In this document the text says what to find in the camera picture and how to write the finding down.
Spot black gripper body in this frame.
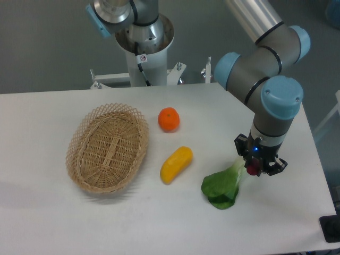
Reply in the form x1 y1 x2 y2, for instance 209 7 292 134
245 134 279 166

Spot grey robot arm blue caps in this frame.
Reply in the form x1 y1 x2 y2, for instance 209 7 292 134
86 1 310 176

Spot green bok choy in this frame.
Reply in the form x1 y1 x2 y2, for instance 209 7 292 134
201 157 248 210

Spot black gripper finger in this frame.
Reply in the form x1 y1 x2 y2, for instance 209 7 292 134
234 134 249 157
266 158 288 176

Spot orange tangerine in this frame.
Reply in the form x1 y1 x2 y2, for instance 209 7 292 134
157 107 180 132

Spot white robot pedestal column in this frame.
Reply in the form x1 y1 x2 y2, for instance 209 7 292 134
115 14 174 87

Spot yellow mango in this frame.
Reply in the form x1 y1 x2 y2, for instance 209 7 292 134
160 146 193 185

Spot woven wicker basket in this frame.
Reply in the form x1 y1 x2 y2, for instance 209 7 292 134
66 103 149 193

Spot white frame at right edge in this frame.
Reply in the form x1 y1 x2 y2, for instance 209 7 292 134
312 90 339 143

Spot white metal base frame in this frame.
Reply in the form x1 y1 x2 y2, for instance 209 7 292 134
89 56 213 90

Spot red sweet potato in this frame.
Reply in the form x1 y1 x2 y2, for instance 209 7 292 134
246 158 261 176

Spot black device at table edge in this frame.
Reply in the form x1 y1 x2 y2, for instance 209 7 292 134
319 215 339 243

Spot black cable on pedestal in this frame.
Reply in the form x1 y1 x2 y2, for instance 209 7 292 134
134 42 152 87

